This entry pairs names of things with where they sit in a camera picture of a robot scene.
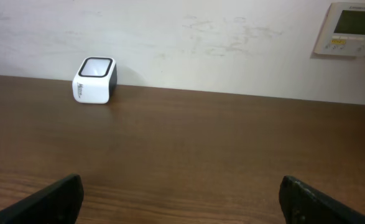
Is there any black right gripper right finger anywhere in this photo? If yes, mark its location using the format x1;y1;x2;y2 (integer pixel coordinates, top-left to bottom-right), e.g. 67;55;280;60
279;175;365;224

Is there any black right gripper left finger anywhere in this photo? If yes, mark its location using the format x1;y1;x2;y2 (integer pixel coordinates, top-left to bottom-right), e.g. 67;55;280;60
0;174;84;224

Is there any white barcode scanner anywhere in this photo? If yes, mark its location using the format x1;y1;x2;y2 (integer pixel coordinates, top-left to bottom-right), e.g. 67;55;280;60
72;57;118;104

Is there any beige wall control panel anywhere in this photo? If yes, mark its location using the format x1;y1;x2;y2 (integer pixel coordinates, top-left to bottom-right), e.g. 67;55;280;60
313;2;365;57

